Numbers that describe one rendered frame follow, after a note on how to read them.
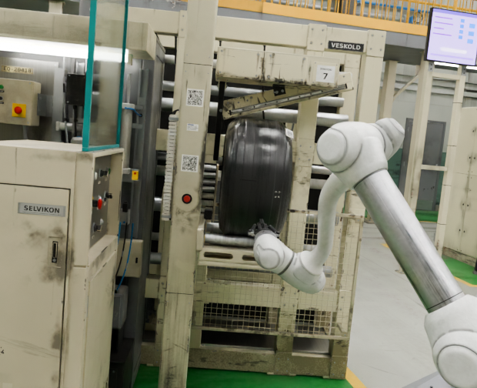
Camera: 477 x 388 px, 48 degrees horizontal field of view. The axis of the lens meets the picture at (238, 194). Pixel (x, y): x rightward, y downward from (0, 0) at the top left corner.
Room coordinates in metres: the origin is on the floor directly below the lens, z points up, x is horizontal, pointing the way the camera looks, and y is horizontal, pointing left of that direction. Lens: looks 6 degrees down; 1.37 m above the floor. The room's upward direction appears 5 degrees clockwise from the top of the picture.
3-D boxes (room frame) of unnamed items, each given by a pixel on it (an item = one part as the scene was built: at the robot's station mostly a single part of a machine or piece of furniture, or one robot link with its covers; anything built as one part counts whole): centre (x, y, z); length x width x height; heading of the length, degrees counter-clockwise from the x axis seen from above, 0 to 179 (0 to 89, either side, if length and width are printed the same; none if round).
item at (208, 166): (2.84, 0.22, 1.05); 0.20 x 0.15 x 0.30; 93
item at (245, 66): (2.77, -0.13, 1.71); 0.61 x 0.25 x 0.15; 93
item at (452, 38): (5.85, -2.13, 2.60); 0.60 x 0.05 x 0.55; 102
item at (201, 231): (2.46, 0.16, 0.90); 0.40 x 0.03 x 0.10; 3
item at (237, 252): (2.33, -0.03, 0.84); 0.36 x 0.09 x 0.06; 93
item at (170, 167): (2.40, 0.32, 1.19); 0.05 x 0.04 x 0.48; 3
